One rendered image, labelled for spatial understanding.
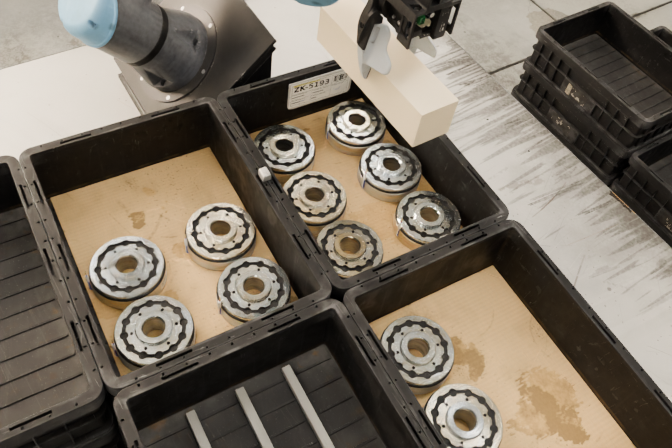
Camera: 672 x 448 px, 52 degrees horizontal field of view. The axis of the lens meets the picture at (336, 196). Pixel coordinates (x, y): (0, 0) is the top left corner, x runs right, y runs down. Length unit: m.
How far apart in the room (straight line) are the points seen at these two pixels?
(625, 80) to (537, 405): 1.28
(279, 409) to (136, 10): 0.67
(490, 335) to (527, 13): 2.22
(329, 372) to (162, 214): 0.36
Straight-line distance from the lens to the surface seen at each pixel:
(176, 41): 1.26
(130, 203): 1.11
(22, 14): 2.87
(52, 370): 0.99
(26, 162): 1.06
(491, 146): 1.45
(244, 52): 1.24
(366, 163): 1.14
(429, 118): 0.89
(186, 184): 1.13
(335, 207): 1.07
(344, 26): 0.98
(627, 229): 1.43
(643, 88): 2.12
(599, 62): 2.14
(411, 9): 0.83
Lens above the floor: 1.71
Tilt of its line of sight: 51 degrees down
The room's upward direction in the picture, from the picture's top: 11 degrees clockwise
